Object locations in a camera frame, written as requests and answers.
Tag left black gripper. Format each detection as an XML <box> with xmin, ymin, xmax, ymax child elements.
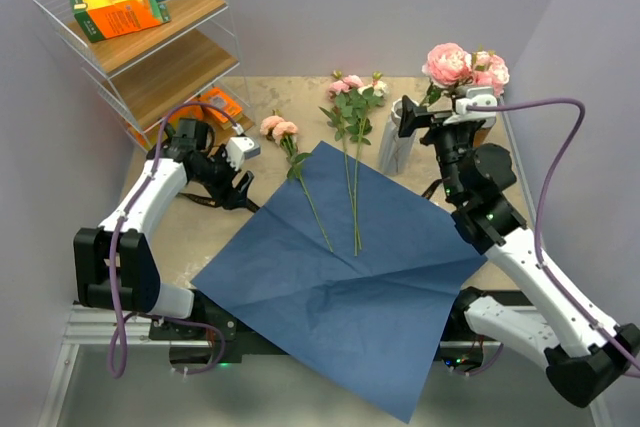
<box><xmin>192</xmin><ymin>145</ymin><xmax>253</xmax><ymax>210</ymax></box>

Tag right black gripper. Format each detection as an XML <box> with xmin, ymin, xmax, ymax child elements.
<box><xmin>398</xmin><ymin>96</ymin><xmax>475</xmax><ymax>201</ymax></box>

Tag black ribbon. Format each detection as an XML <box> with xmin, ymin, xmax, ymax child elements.
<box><xmin>178</xmin><ymin>179</ymin><xmax>443</xmax><ymax>213</ymax></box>

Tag large pink rose stem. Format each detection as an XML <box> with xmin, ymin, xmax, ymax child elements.
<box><xmin>420</xmin><ymin>43</ymin><xmax>510</xmax><ymax>107</ymax></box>

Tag small pink rose stem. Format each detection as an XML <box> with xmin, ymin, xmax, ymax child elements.
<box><xmin>319</xmin><ymin>70</ymin><xmax>364</xmax><ymax>255</ymax></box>

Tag blue wrapping paper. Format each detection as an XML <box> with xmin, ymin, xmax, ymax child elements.
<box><xmin>193</xmin><ymin>142</ymin><xmax>485</xmax><ymax>422</ymax></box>

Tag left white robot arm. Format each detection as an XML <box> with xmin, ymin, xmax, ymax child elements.
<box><xmin>73</xmin><ymin>119</ymin><xmax>260</xmax><ymax>339</ymax></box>

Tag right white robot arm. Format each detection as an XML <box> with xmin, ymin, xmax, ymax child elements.
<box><xmin>393</xmin><ymin>88</ymin><xmax>639</xmax><ymax>408</ymax></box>

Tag white ribbed vase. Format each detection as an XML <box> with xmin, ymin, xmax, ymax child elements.
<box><xmin>378</xmin><ymin>99</ymin><xmax>416</xmax><ymax>176</ymax></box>

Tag white bud rose stem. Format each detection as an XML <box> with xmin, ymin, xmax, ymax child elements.
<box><xmin>352</xmin><ymin>71</ymin><xmax>388</xmax><ymax>255</ymax></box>

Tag tin can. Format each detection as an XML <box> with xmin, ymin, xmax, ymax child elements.
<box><xmin>473</xmin><ymin>118</ymin><xmax>497</xmax><ymax>147</ymax></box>

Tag twin pink rose stem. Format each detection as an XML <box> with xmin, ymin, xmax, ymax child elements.
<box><xmin>259</xmin><ymin>110</ymin><xmax>334</xmax><ymax>253</ymax></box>

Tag small orange box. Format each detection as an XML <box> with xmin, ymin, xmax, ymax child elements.
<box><xmin>197</xmin><ymin>87</ymin><xmax>244</xmax><ymax>130</ymax></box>

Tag orange yellow packet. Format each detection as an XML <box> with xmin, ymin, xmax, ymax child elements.
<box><xmin>124</xmin><ymin>105</ymin><xmax>204</xmax><ymax>150</ymax></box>

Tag orange green box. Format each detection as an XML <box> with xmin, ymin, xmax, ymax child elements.
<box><xmin>69</xmin><ymin>0</ymin><xmax>171</xmax><ymax>43</ymax></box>

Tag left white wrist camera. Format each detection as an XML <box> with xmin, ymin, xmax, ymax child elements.
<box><xmin>225</xmin><ymin>136</ymin><xmax>261</xmax><ymax>171</ymax></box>

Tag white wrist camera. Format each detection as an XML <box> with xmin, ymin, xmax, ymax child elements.
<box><xmin>444</xmin><ymin>86</ymin><xmax>498</xmax><ymax>128</ymax></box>
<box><xmin>225</xmin><ymin>136</ymin><xmax>261</xmax><ymax>171</ymax></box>

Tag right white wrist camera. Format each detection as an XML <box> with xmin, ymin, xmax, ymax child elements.
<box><xmin>444</xmin><ymin>86</ymin><xmax>498</xmax><ymax>128</ymax></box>

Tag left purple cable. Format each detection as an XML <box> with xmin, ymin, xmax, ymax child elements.
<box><xmin>107</xmin><ymin>101</ymin><xmax>251</xmax><ymax>381</ymax></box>

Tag purple cable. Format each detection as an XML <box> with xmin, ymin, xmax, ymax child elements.
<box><xmin>107</xmin><ymin>101</ymin><xmax>251</xmax><ymax>381</ymax></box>
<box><xmin>467</xmin><ymin>98</ymin><xmax>640</xmax><ymax>379</ymax></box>

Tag white wire wooden shelf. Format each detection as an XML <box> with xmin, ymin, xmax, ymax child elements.
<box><xmin>33</xmin><ymin>0</ymin><xmax>255</xmax><ymax>136</ymax></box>

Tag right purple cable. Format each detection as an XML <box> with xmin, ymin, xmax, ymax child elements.
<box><xmin>467</xmin><ymin>98</ymin><xmax>640</xmax><ymax>379</ymax></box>

